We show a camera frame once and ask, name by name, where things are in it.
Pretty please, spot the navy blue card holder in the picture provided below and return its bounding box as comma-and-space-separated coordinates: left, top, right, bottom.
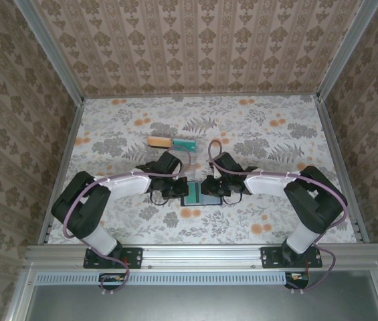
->
180, 181, 223, 207

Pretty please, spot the teal card with black stripe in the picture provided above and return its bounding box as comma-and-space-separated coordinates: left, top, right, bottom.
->
188, 182, 203, 205

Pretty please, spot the aluminium table edge rail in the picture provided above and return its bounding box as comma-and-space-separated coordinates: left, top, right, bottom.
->
315, 95, 371, 245
37, 98, 86, 247

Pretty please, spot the grey metal panel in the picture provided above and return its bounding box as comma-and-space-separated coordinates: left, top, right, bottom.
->
27, 284, 378, 321

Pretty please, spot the purple cable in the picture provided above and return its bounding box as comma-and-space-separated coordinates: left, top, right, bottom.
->
207, 139, 349, 295
63, 145, 193, 297

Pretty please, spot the thin black cable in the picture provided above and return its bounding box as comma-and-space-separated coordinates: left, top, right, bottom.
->
151, 192, 176, 206
223, 192, 243, 205

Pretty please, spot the black connector box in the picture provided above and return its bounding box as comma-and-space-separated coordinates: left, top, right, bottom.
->
98, 272, 131, 291
284, 271, 311, 290

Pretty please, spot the aluminium frame post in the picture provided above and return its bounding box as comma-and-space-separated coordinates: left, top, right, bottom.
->
316, 0, 378, 101
13, 0, 86, 105

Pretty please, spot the white slotted cable duct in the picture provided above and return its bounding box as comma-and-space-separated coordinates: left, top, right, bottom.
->
36, 271, 288, 286

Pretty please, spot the teal card stack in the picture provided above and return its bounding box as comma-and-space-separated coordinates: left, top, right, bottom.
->
171, 138, 198, 152

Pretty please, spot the aluminium mounting rail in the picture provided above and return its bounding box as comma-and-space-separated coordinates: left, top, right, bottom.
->
24, 244, 378, 268

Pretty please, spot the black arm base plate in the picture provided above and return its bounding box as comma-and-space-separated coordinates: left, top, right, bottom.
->
261, 246, 323, 270
83, 246, 144, 270

